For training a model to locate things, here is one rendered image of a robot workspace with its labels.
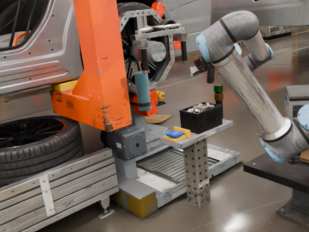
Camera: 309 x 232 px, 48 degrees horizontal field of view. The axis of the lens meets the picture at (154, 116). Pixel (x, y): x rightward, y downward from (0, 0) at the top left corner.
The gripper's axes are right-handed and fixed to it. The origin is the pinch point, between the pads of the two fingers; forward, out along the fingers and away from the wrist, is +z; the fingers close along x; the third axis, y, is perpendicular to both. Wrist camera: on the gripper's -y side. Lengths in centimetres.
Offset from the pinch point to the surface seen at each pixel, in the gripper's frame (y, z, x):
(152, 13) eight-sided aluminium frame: 52, 15, -6
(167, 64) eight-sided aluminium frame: 18.5, 30.6, -16.3
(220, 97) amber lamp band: -19.1, -17.5, 5.6
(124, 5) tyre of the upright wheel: 62, 21, 9
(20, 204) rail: -29, 33, 114
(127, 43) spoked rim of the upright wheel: 40, 34, 9
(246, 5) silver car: 74, 73, -233
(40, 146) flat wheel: -6, 33, 94
